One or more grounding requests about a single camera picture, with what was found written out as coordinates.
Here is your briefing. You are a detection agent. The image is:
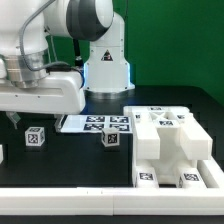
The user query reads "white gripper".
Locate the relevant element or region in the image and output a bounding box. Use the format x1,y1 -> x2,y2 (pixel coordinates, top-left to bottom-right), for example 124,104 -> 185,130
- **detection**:
0,71 -> 85,132

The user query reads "white chair seat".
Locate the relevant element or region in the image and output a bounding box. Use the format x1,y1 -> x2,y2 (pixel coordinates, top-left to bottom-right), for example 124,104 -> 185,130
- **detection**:
133,147 -> 198,176

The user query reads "white chair back frame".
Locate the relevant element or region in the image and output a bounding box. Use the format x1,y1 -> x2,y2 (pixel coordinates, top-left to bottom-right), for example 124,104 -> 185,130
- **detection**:
123,106 -> 213,160

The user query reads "white marker base sheet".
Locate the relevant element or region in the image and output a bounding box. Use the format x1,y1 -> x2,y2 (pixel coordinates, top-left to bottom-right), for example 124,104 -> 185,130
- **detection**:
61,115 -> 132,133

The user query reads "white block left edge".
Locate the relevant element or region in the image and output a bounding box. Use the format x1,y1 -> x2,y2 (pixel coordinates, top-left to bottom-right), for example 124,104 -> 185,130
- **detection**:
0,145 -> 4,164

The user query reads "white L-shaped wall fence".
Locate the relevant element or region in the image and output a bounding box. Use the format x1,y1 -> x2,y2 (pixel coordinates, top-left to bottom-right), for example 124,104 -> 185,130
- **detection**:
0,148 -> 224,215

